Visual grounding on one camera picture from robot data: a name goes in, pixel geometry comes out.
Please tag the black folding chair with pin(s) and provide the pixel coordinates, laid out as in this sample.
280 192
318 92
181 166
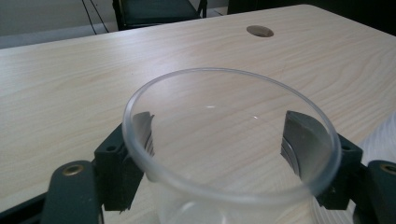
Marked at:
155 12

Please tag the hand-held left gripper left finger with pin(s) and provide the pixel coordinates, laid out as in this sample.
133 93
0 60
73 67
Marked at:
115 174

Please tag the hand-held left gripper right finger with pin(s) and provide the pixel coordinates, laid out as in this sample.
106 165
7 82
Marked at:
339 174

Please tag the clear plastic cup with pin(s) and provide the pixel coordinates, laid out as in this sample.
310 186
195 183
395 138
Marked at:
174 183

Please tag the stack of clear cups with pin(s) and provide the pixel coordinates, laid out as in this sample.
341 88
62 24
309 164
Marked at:
379 143

